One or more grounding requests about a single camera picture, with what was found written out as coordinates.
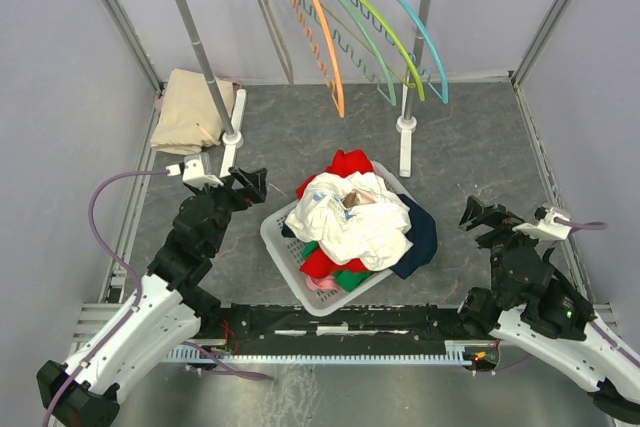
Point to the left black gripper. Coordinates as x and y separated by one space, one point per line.
253 189

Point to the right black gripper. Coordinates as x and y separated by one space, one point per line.
500 222

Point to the navy blue t shirt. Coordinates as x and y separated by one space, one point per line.
422 234

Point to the white t shirt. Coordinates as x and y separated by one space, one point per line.
353 217

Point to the red t shirt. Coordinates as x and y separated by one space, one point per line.
319 265

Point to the orange hanger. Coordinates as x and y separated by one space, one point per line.
318 34

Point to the pink t shirt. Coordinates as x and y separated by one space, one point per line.
325 284

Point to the green t shirt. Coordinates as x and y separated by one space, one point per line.
347 281

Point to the mint green hanger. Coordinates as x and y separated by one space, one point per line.
361 52

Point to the grey hanger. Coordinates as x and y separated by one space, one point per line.
277 40

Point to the yellow green hanger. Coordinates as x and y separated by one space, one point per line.
368 20

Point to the teal blue hanger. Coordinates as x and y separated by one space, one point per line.
415 75

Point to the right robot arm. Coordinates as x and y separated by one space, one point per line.
533 305

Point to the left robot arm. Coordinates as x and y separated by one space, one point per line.
166 308

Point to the white plastic basket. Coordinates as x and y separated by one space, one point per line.
286 253

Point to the folded beige cloth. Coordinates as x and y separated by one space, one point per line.
189 121

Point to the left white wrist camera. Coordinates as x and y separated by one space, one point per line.
195 171

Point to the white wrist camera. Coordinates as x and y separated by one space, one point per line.
551 224
195 171

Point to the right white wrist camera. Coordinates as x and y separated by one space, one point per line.
551 224

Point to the light blue cable duct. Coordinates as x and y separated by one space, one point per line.
456 353

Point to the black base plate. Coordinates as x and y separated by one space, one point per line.
273 329

